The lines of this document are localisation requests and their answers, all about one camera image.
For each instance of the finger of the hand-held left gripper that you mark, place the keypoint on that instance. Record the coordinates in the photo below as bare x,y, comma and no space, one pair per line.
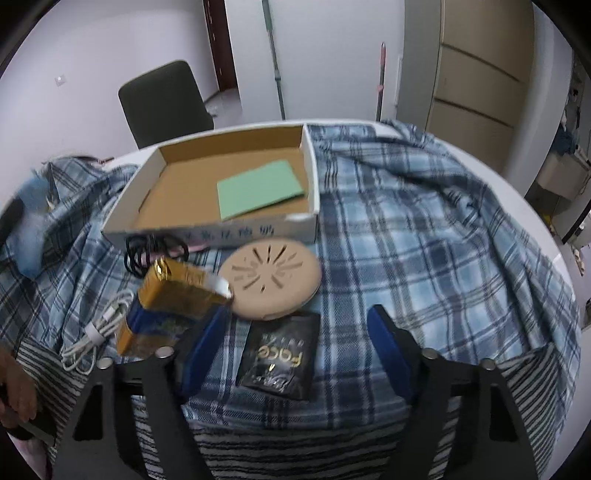
10,221

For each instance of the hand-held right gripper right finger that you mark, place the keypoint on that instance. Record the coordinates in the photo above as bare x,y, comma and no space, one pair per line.
392,355

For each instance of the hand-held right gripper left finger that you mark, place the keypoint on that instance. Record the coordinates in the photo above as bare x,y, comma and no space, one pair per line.
203,350

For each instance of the gold and blue carton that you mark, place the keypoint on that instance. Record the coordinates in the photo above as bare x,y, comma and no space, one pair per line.
175,295

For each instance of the black face mask packet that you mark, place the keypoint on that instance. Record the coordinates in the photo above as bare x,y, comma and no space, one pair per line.
277,360

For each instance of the round beige slotted disc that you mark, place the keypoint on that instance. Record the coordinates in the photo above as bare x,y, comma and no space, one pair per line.
272,277

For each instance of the cardboard box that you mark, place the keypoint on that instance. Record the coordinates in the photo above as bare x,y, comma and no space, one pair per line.
184,184

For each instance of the person's left forearm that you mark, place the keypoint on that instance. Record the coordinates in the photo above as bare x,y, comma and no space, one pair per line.
27,461

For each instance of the person's left hand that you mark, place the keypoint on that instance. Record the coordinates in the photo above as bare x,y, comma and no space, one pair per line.
16,387

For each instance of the blue plaid shirt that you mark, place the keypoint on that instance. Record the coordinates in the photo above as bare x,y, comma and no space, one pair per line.
392,230

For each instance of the grey striped cloth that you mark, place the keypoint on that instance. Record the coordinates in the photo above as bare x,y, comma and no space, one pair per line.
300,452

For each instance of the green foam pad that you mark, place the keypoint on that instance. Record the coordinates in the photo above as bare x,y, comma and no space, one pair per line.
258,189

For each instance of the dark grey chair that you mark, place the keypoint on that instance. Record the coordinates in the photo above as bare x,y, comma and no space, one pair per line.
161,101

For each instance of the brown storage carton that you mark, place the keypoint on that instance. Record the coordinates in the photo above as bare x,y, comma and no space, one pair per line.
558,177

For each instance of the dark wooden door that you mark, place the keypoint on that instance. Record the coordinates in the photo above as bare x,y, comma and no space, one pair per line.
217,46

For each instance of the pink mop pole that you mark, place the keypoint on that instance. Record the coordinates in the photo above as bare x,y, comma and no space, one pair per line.
381,83

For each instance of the blue hanging clothes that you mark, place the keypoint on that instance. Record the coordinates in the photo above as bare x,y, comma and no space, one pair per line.
564,141

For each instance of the white wall switch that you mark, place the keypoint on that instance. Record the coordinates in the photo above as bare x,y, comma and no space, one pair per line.
60,80

